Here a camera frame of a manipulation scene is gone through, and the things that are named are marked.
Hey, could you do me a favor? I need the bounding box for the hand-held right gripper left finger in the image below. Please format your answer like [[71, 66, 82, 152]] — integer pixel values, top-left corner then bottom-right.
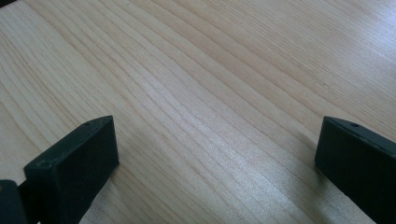
[[23, 115, 120, 224]]

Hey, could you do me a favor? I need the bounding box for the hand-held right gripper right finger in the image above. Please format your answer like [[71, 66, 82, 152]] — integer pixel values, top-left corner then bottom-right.
[[314, 116, 396, 224]]

